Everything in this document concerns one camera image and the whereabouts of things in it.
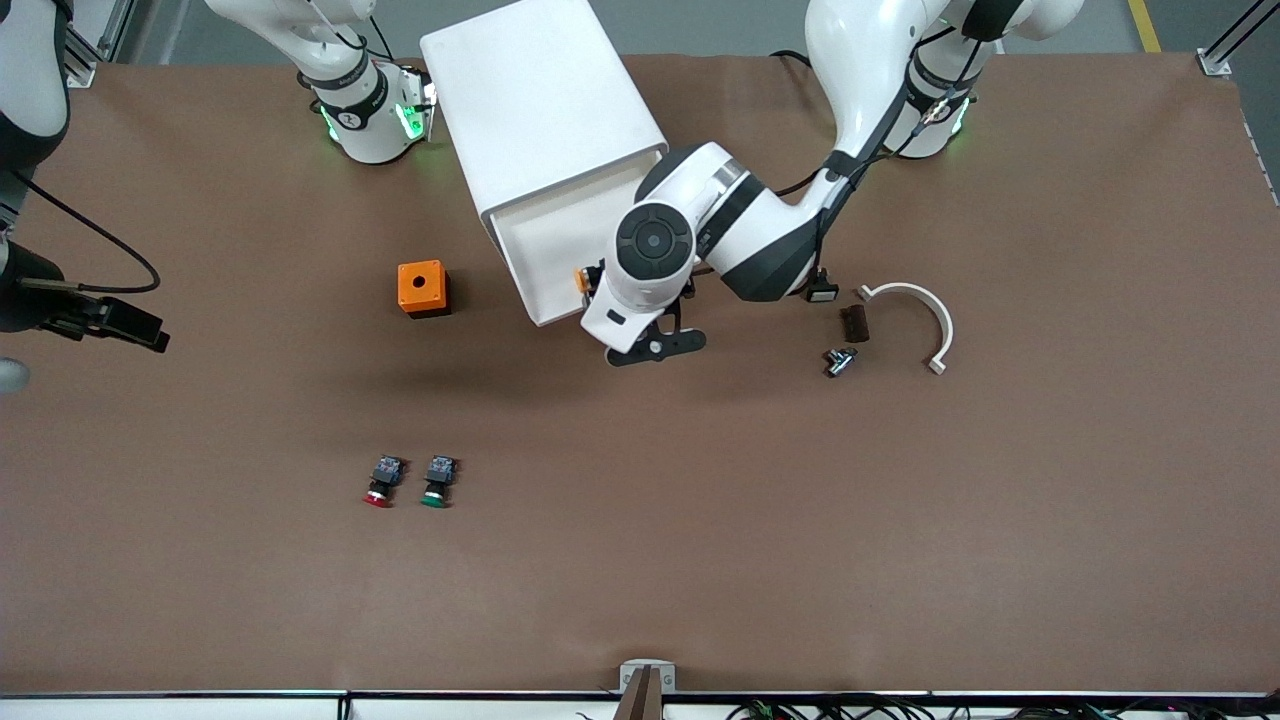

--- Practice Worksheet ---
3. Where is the white drawer cabinet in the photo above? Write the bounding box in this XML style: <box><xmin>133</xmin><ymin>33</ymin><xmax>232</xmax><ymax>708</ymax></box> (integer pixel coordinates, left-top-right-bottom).
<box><xmin>420</xmin><ymin>0</ymin><xmax>669</xmax><ymax>218</ymax></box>

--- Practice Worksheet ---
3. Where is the green push button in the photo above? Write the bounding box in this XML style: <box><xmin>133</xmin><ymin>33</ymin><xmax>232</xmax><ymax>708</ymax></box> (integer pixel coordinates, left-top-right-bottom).
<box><xmin>418</xmin><ymin>455</ymin><xmax>459</xmax><ymax>509</ymax></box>

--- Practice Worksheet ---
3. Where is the red push button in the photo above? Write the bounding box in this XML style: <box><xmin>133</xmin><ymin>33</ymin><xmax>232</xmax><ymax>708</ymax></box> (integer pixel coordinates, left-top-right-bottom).
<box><xmin>362</xmin><ymin>455</ymin><xmax>406</xmax><ymax>509</ymax></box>

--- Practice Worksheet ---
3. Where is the white curved plastic clamp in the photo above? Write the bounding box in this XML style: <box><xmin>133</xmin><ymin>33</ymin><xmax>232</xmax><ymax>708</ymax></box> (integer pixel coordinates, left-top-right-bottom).
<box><xmin>857</xmin><ymin>282</ymin><xmax>955</xmax><ymax>376</ymax></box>

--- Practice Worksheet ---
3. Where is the orange button enclosure box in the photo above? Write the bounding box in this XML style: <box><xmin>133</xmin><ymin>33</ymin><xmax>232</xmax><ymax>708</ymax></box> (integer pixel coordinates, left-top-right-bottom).
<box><xmin>397</xmin><ymin>260</ymin><xmax>452</xmax><ymax>320</ymax></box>

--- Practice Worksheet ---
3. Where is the aluminium frame profile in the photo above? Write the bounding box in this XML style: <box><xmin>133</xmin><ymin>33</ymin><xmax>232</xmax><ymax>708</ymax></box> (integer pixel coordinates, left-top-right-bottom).
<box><xmin>60</xmin><ymin>0</ymin><xmax>136</xmax><ymax>91</ymax></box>
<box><xmin>1197</xmin><ymin>0</ymin><xmax>1280</xmax><ymax>77</ymax></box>

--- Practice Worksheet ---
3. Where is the grey metal bracket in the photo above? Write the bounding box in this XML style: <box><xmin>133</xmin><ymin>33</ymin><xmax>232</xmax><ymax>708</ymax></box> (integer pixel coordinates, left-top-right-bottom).
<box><xmin>620</xmin><ymin>660</ymin><xmax>676</xmax><ymax>693</ymax></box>

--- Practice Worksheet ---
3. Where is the brown post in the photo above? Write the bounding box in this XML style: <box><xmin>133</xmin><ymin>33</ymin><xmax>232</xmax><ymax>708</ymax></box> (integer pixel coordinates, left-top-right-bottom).
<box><xmin>612</xmin><ymin>668</ymin><xmax>666</xmax><ymax>720</ymax></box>

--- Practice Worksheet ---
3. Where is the white table edge rail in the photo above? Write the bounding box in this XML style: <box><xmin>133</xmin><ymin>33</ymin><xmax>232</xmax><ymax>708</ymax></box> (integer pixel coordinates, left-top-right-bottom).
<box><xmin>0</xmin><ymin>692</ymin><xmax>1280</xmax><ymax>720</ymax></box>

